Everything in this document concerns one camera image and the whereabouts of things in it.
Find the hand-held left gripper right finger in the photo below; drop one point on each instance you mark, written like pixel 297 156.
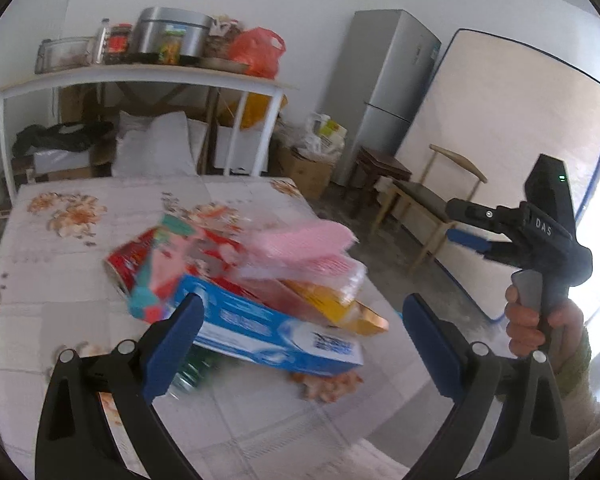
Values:
pixel 430 345

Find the grey fridge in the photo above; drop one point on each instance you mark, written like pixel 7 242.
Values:
pixel 380 85

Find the white desk wooden top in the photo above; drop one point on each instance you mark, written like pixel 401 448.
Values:
pixel 130 76

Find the orange plastic bag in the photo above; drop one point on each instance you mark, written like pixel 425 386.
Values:
pixel 255 50

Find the red snack bag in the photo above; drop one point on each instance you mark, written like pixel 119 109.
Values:
pixel 130 260

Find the white pillow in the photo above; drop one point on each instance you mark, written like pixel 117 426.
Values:
pixel 155 145

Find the wooden chair dark seat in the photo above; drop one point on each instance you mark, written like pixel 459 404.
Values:
pixel 420 200

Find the red jar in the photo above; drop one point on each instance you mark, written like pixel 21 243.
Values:
pixel 118 42

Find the basket of dried goods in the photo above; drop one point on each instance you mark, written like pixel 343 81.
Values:
pixel 220 40

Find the white plastic bag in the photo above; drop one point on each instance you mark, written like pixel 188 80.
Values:
pixel 325 132

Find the brown wooden stool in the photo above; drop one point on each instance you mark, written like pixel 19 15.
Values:
pixel 380 162

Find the pink plastic packet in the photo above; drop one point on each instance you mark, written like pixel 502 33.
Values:
pixel 305 240

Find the person's right forearm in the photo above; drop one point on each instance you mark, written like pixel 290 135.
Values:
pixel 575 360

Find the clear bottle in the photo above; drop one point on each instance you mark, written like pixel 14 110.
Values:
pixel 101 42

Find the steel pot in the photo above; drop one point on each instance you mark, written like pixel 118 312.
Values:
pixel 150 30

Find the yellow packet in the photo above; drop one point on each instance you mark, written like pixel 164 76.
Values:
pixel 340 310

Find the blue toothpaste box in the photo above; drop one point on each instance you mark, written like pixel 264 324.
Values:
pixel 260 325

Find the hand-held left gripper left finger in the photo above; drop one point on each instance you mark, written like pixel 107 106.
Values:
pixel 177 340

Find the floral tablecloth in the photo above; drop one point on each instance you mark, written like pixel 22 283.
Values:
pixel 80 300

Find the person's right hand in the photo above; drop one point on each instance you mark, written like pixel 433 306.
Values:
pixel 522 327

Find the colourful label jar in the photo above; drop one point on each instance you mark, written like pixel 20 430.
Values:
pixel 171 49

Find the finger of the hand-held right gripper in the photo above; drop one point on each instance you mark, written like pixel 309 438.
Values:
pixel 465 237
pixel 472 211

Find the teal pink packet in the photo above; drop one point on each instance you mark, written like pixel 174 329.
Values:
pixel 155 285

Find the upright mattress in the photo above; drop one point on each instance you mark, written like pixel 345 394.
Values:
pixel 505 120

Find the cardboard box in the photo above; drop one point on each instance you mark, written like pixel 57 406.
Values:
pixel 300 172

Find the yellow bag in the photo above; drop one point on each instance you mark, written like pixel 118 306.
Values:
pixel 252 107

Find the green can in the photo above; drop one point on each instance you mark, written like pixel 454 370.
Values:
pixel 195 370

